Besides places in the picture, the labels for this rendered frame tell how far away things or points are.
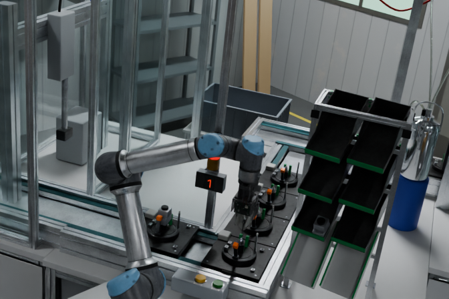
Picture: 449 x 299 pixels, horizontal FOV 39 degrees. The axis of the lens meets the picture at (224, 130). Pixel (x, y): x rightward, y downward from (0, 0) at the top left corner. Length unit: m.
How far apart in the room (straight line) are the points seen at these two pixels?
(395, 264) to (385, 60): 3.85
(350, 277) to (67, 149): 1.67
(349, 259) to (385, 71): 4.25
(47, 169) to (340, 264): 1.64
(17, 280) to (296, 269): 1.20
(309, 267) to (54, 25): 1.49
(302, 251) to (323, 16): 4.71
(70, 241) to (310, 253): 0.98
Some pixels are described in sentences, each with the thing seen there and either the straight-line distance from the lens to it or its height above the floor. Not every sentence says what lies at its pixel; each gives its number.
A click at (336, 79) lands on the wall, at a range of 6.98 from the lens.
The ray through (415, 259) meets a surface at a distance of 3.08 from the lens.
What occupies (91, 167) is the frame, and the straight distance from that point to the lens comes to 2.93.
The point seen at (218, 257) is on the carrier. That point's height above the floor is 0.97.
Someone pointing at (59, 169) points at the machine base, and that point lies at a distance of 3.43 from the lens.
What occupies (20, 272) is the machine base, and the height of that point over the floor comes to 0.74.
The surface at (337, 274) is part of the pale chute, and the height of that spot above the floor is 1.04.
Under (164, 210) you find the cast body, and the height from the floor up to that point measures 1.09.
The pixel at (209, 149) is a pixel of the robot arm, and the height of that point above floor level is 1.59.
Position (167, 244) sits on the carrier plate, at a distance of 2.66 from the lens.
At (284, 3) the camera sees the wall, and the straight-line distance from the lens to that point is 7.33.
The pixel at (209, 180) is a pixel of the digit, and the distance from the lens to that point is 2.64.
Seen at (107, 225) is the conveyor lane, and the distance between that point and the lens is 2.86.
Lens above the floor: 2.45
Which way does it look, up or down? 23 degrees down
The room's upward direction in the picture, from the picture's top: 7 degrees clockwise
